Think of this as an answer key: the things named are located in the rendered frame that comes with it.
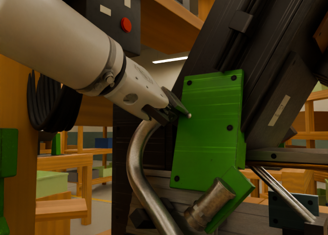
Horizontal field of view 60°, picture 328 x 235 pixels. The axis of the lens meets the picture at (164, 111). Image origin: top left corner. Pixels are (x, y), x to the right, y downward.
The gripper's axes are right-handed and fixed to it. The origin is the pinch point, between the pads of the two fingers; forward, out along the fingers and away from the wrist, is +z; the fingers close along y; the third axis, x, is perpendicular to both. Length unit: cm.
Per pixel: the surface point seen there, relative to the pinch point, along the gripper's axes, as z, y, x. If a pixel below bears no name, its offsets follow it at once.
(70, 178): 321, 290, 309
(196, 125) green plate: 2.9, -5.7, -2.1
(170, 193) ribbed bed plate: 5.0, -11.0, 9.6
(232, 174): 2.6, -16.5, -1.8
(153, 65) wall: 758, 790, 125
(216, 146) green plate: 2.9, -11.3, -2.6
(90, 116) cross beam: 11.6, 25.4, 21.9
